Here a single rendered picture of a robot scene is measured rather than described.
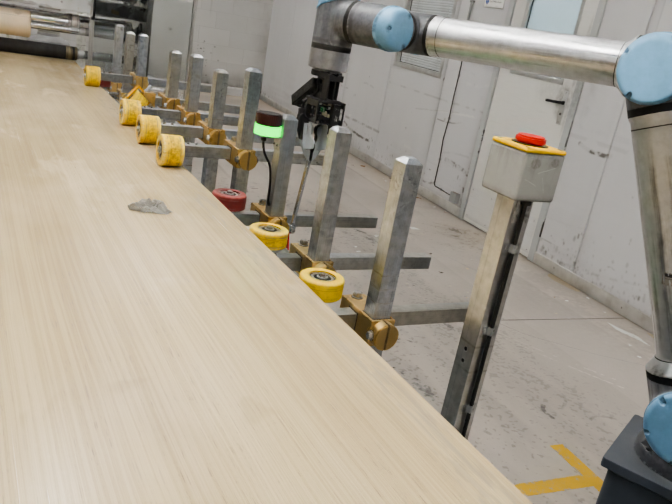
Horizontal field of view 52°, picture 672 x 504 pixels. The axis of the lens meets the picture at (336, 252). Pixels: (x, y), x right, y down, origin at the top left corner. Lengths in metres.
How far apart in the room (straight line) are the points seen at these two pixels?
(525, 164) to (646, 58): 0.42
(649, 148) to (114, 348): 0.90
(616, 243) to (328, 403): 3.67
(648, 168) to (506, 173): 0.40
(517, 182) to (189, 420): 0.49
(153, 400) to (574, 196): 4.06
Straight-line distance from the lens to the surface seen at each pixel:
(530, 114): 5.09
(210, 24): 10.38
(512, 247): 0.96
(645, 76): 1.26
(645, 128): 1.28
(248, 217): 1.66
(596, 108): 4.63
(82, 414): 0.78
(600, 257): 4.49
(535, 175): 0.93
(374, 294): 1.22
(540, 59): 1.49
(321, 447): 0.76
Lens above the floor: 1.33
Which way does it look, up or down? 18 degrees down
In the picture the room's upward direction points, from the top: 11 degrees clockwise
